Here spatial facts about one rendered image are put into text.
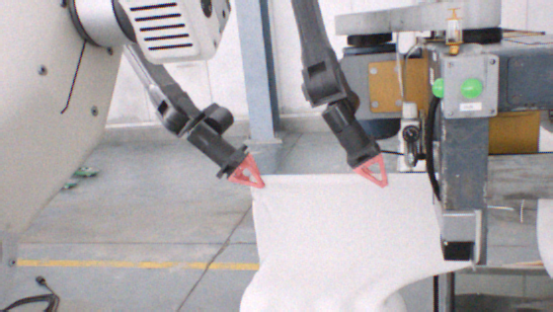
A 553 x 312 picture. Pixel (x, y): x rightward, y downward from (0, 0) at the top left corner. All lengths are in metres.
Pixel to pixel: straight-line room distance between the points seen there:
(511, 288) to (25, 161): 1.18
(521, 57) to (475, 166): 0.18
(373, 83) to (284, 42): 4.95
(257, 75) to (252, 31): 0.54
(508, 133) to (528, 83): 0.33
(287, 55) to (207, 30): 5.55
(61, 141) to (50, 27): 0.13
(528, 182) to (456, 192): 0.23
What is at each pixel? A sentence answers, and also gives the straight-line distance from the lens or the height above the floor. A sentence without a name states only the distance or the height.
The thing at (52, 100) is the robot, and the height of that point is 1.35.
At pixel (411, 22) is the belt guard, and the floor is 1.38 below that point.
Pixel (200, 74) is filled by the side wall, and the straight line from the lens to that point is 6.46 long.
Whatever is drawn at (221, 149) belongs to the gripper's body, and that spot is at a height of 1.15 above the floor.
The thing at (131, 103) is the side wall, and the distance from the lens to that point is 7.01.
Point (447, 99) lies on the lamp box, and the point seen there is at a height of 1.27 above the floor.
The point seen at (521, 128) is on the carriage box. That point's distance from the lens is 1.13.
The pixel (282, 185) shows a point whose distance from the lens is 1.03.
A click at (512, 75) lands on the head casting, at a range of 0.80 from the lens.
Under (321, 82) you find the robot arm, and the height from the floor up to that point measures 1.29.
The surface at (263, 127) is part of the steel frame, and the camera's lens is 5.83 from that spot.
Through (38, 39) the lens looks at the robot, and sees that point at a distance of 0.56.
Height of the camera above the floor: 1.40
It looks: 16 degrees down
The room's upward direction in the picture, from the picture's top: 6 degrees counter-clockwise
